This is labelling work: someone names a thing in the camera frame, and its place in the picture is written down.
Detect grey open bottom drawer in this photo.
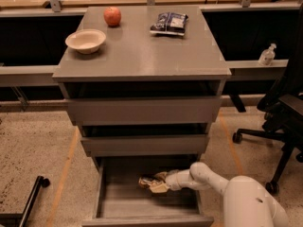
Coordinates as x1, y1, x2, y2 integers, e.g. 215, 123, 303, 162
82, 155, 214, 227

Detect grey drawer cabinet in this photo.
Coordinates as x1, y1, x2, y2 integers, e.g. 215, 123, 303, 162
52, 5, 232, 173

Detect grey top drawer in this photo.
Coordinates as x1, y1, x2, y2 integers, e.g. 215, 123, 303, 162
67, 96, 222, 126

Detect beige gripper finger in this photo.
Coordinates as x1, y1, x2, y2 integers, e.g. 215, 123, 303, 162
154, 171, 168, 181
150, 183, 169, 194

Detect red apple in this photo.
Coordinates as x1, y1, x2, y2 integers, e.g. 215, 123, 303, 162
103, 7, 121, 26

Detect white bowl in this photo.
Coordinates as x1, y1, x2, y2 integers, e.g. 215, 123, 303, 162
65, 29, 106, 55

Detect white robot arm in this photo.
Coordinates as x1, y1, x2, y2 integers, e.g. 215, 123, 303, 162
148, 162, 289, 227

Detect grey middle drawer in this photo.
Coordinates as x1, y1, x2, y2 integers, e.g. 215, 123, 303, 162
81, 134, 209, 156

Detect blue snack bag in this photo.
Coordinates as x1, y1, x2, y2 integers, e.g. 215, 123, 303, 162
150, 12, 188, 36

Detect clear sanitizer bottle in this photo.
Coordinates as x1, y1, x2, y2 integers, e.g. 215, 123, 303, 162
258, 44, 276, 66

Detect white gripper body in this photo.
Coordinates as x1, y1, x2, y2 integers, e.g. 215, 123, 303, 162
165, 170, 182, 191

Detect black office chair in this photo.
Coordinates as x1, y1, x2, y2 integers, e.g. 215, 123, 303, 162
232, 5, 303, 195

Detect black wheeled stand leg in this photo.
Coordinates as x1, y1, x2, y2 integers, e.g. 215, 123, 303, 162
0, 176, 50, 227

